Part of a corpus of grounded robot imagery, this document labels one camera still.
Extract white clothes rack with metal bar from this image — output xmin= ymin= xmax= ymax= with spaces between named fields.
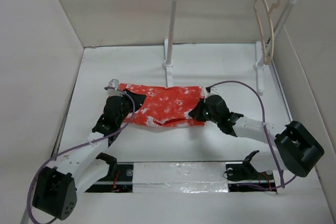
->
xmin=163 ymin=0 xmax=298 ymax=94

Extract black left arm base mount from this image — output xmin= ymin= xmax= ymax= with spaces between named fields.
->
xmin=86 ymin=153 xmax=134 ymax=193

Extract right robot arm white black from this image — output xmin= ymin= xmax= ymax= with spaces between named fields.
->
xmin=189 ymin=94 xmax=324 ymax=179

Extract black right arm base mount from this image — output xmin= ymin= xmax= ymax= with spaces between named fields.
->
xmin=223 ymin=151 xmax=277 ymax=193

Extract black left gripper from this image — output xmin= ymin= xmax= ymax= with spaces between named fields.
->
xmin=117 ymin=89 xmax=145 ymax=126

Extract orange white-speckled trousers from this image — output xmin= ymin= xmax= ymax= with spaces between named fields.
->
xmin=120 ymin=83 xmax=205 ymax=127

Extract silver foil tape strip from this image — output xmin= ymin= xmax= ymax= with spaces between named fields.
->
xmin=132 ymin=162 xmax=229 ymax=194

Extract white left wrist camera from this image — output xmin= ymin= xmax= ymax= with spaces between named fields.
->
xmin=104 ymin=79 xmax=123 ymax=97

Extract wooden clothes hanger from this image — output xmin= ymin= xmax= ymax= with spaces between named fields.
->
xmin=253 ymin=0 xmax=282 ymax=65

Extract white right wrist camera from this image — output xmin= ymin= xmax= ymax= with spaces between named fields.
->
xmin=202 ymin=87 xmax=218 ymax=98

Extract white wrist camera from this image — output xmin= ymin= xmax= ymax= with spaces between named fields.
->
xmin=104 ymin=79 xmax=123 ymax=97
xmin=202 ymin=87 xmax=218 ymax=98

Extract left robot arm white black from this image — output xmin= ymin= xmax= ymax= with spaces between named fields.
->
xmin=27 ymin=88 xmax=146 ymax=220

